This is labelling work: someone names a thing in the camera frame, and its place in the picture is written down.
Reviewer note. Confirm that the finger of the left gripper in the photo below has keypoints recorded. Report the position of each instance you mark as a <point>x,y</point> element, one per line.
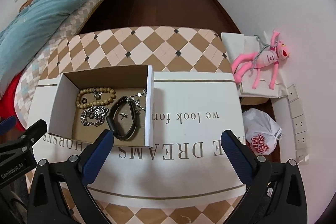
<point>7,124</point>
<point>32,134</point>

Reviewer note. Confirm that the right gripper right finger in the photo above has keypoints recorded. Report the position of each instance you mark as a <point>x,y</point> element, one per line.
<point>274,191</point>

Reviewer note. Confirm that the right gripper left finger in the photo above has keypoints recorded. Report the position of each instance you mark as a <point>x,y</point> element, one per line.
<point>47,203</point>

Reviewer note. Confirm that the small silver charm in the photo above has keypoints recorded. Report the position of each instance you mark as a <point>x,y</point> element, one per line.
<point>123,115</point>

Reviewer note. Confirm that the red blanket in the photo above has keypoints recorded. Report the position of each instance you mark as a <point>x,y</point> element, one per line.
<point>7,108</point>

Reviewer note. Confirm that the white plastic bag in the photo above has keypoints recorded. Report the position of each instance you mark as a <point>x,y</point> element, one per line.
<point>261,131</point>

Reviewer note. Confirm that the white power strip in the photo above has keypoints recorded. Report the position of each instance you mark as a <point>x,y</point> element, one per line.
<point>301,136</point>

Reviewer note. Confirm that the black wristband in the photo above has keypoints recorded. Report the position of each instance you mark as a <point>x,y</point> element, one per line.
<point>124,130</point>

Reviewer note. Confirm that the teal quilt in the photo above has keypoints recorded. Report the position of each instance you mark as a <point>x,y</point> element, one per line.
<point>29,31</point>

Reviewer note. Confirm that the white cardboard box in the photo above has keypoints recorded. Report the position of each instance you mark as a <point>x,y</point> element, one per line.
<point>76,115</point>

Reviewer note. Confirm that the white printed cloth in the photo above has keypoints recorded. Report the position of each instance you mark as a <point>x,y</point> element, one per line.
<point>185,164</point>

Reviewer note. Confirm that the white paper bag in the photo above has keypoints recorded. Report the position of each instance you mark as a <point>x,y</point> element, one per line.
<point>237,44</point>

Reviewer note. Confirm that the pink panther plush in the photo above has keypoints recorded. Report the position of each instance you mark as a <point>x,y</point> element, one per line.
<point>270,55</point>

